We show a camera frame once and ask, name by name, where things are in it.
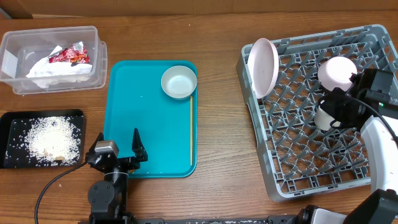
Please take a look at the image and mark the rice food scraps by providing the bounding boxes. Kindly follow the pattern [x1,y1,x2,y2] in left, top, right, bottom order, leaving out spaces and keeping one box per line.
[4,116,83,168]

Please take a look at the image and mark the large white plate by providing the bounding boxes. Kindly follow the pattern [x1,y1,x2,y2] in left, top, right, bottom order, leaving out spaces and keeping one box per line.
[248,38,279,99]

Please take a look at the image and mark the clear plastic bin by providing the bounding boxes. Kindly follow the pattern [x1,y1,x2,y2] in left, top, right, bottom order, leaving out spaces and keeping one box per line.
[1,26,108,95]

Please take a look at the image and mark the wooden chopstick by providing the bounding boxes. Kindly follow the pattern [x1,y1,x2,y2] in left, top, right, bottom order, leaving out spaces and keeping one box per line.
[190,95,193,166]

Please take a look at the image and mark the red snack wrapper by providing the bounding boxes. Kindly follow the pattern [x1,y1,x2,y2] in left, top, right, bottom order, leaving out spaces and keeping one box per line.
[48,41,90,64]

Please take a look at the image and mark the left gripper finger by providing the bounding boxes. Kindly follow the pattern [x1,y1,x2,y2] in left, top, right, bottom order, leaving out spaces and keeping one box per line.
[88,133,104,153]
[132,128,148,162]

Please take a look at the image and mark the teal serving tray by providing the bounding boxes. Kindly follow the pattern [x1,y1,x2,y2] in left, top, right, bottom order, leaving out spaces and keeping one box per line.
[103,60,198,179]

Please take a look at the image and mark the white napkin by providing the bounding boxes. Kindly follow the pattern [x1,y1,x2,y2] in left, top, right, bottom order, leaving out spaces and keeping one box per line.
[26,45,93,88]

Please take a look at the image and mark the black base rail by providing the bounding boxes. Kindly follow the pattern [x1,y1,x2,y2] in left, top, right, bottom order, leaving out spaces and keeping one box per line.
[79,215,297,224]

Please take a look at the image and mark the grey bowl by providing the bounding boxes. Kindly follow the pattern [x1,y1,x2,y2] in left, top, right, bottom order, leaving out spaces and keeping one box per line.
[161,65,197,100]

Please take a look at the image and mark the small white plate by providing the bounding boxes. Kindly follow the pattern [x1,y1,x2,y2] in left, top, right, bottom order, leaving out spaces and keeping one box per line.
[318,56,358,91]

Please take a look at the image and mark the black plastic tray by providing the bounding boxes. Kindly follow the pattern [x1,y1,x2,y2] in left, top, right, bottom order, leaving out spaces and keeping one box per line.
[1,109,86,169]

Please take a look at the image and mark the grey dishwasher rack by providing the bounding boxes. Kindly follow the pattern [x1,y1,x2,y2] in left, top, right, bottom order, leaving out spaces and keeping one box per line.
[236,24,397,202]

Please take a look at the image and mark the white paper cup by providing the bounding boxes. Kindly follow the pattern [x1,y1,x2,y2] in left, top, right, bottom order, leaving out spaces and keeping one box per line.
[314,106,341,131]

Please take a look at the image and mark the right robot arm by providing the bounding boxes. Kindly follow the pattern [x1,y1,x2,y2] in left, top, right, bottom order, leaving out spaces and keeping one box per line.
[290,68,397,224]

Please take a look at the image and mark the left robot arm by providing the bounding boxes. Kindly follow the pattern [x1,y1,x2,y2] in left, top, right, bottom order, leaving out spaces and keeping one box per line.
[85,129,148,224]

